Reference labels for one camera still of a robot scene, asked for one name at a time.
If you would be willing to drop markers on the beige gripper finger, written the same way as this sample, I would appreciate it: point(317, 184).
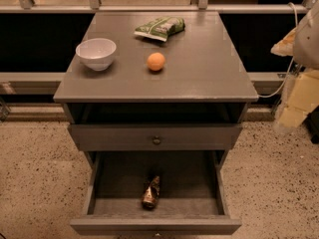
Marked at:
point(285, 46)
point(300, 97)

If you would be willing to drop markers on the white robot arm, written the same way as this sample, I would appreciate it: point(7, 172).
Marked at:
point(306, 43)

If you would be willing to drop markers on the grey wooden drawer cabinet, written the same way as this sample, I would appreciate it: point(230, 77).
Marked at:
point(202, 80)

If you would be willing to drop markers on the round brass drawer knob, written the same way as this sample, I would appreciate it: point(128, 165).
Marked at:
point(156, 140)

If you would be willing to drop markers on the open grey middle drawer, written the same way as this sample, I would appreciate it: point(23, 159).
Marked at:
point(190, 195)

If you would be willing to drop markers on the closed grey top drawer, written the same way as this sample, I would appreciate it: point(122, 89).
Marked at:
point(125, 137)

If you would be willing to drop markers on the green chip bag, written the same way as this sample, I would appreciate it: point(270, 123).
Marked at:
point(161, 28)

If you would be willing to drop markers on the orange fruit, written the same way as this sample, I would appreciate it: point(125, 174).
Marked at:
point(156, 61)

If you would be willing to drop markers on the white ceramic bowl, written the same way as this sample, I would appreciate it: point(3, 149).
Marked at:
point(97, 54)

